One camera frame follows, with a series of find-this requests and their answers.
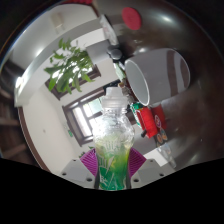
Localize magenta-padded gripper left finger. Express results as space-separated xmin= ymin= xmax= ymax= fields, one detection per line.
xmin=59 ymin=148 xmax=100 ymax=190

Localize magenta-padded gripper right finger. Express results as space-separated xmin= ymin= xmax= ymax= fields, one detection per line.
xmin=128 ymin=147 xmax=166 ymax=190

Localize clear bottle with green drink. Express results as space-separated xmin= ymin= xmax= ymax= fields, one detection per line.
xmin=92 ymin=86 xmax=136 ymax=191

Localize red box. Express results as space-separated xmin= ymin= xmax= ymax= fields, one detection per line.
xmin=134 ymin=104 xmax=158 ymax=139

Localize dark wooden glazed door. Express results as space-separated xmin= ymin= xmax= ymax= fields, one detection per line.
xmin=62 ymin=79 xmax=121 ymax=148

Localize dark wooden framed window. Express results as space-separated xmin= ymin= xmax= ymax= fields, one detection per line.
xmin=44 ymin=63 xmax=101 ymax=101

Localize white mug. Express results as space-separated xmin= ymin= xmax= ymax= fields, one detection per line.
xmin=124 ymin=48 xmax=191 ymax=107

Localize green book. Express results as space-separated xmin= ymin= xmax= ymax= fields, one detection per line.
xmin=113 ymin=61 xmax=127 ymax=81

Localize potted plant in white pot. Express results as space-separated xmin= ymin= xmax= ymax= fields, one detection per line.
xmin=43 ymin=38 xmax=113 ymax=96

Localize column lamp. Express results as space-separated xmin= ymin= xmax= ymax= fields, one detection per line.
xmin=14 ymin=76 xmax=24 ymax=89

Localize grey round objects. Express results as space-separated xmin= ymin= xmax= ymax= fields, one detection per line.
xmin=107 ymin=44 xmax=124 ymax=62

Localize flat round red coaster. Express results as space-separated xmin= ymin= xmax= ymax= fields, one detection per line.
xmin=121 ymin=7 xmax=143 ymax=32

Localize red carpeted stairs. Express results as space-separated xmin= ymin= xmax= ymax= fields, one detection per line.
xmin=66 ymin=0 xmax=92 ymax=6

